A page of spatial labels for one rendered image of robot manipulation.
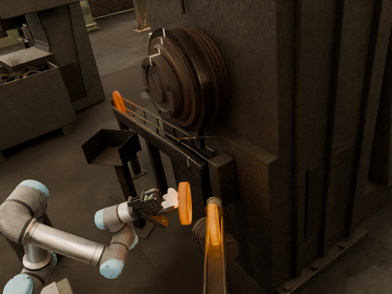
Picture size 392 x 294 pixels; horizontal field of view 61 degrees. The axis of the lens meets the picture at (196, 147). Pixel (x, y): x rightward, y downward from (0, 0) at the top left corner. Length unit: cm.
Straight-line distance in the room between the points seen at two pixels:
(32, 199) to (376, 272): 173
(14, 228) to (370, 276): 171
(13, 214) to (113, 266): 38
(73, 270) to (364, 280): 169
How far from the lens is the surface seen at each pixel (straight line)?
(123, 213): 126
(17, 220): 131
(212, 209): 125
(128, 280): 215
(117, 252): 128
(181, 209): 116
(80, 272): 231
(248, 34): 123
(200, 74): 130
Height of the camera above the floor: 163
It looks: 32 degrees down
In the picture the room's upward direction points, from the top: 10 degrees counter-clockwise
